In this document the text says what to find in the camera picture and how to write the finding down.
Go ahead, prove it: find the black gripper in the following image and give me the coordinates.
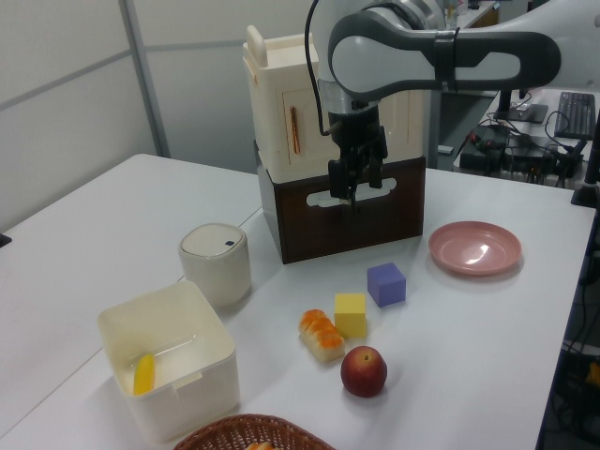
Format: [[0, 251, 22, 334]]
[[326, 110, 389, 219]]

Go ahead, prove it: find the purple cube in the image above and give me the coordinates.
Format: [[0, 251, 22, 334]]
[[366, 262, 408, 308]]

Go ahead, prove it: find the pink plate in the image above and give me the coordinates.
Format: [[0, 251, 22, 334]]
[[427, 220, 523, 278]]

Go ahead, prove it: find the yellow cube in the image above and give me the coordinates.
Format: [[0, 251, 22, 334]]
[[333, 292, 368, 339]]

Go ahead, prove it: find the dark brown box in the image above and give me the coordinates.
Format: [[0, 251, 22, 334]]
[[257, 157, 427, 265]]

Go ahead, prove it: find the cream toy cabinet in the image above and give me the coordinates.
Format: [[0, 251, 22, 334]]
[[242, 25, 426, 179]]

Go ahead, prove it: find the black electronics box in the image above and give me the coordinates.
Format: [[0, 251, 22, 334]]
[[457, 127, 587, 183]]

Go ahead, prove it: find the orange topped bread loaf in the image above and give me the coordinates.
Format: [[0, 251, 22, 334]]
[[298, 308, 347, 363]]

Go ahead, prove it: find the white lidded canister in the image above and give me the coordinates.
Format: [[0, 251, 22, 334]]
[[178, 222, 252, 308]]

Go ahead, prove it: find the black monitor stand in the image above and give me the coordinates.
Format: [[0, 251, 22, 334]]
[[492, 87, 548, 124]]

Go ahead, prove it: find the red apple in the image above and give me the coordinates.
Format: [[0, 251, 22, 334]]
[[339, 345, 388, 398]]

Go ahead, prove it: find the black keyboard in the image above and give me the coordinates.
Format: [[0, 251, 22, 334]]
[[554, 91, 597, 140]]

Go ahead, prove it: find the black pole clamp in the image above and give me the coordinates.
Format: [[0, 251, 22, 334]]
[[570, 135, 600, 207]]

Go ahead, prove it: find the white open plastic box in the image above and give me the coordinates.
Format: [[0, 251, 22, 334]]
[[97, 279, 240, 444]]

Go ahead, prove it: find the brown wicker basket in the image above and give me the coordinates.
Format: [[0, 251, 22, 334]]
[[172, 412, 337, 450]]

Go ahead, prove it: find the yellow banana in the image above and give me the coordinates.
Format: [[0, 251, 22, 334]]
[[132, 353, 156, 395]]

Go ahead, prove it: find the copper cabinet handle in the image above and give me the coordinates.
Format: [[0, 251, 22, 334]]
[[289, 106, 304, 155]]

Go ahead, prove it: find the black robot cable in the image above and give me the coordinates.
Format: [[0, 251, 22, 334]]
[[304, 0, 337, 137]]

